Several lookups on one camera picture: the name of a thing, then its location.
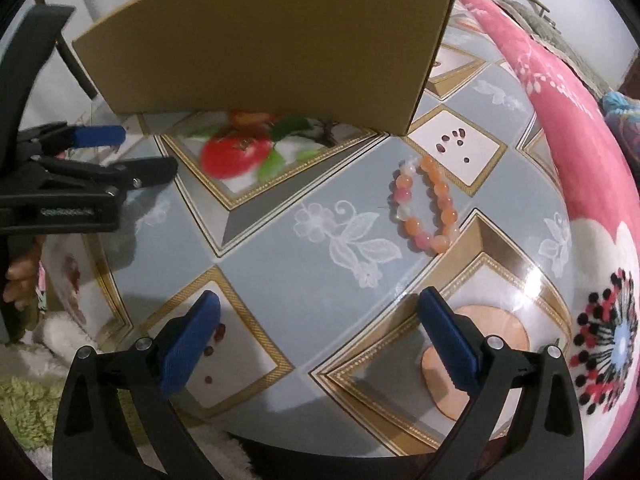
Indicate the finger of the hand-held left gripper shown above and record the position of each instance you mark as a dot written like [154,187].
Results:
[145,170]
[100,136]

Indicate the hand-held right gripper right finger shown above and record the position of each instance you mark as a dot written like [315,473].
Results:
[450,345]

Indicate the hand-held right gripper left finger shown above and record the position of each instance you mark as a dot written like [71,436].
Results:
[192,350]

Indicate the cardboard box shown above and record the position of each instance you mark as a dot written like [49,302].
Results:
[260,45]

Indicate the person's left hand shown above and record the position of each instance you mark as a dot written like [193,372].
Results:
[20,280]

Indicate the printed floral tablecloth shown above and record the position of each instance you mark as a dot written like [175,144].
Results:
[300,285]

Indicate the green fluffy rug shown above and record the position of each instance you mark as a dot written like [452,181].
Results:
[25,405]

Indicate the pink floral blanket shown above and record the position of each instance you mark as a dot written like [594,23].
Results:
[550,135]

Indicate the blue patterned blanket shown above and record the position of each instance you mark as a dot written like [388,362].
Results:
[622,110]

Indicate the grey knitted cloth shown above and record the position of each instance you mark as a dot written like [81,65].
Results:
[565,45]

